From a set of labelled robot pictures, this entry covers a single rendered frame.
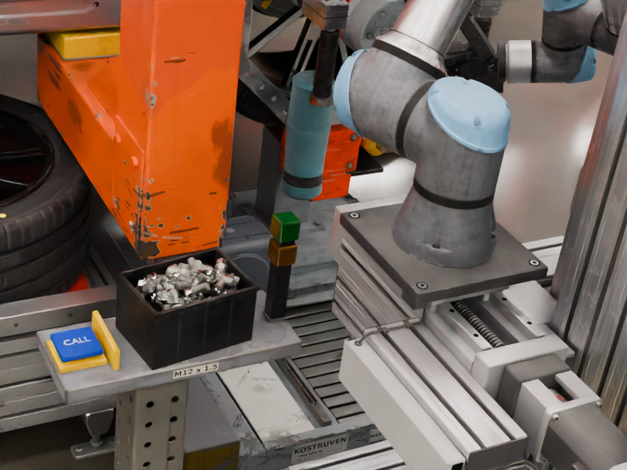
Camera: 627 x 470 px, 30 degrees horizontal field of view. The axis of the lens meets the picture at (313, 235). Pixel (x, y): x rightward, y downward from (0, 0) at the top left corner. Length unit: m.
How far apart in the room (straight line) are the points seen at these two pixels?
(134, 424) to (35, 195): 0.52
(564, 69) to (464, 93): 0.49
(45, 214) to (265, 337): 0.51
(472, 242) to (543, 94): 2.76
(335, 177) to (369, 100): 0.95
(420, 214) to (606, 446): 0.41
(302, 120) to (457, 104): 0.81
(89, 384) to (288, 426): 0.64
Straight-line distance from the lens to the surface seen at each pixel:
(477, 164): 1.59
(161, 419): 2.10
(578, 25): 2.01
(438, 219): 1.63
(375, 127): 1.65
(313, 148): 2.37
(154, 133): 1.99
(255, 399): 2.52
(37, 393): 2.33
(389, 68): 1.65
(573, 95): 4.43
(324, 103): 2.20
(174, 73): 1.95
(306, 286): 2.77
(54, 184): 2.38
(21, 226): 2.26
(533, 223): 3.51
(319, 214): 2.90
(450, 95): 1.59
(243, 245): 2.41
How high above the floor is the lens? 1.68
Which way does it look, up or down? 31 degrees down
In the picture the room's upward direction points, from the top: 8 degrees clockwise
